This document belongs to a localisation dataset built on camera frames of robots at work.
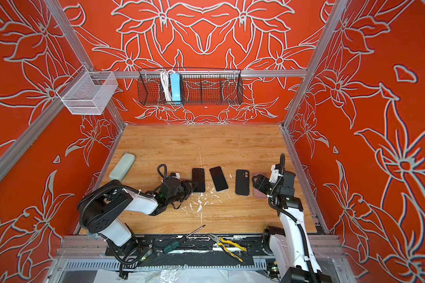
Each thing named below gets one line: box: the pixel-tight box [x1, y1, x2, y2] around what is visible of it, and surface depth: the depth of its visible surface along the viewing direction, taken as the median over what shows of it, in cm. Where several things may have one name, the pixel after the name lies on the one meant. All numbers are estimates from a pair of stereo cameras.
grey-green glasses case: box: [108, 152, 136, 182], surface depth 97 cm
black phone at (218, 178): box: [208, 166, 229, 192], surface depth 94 cm
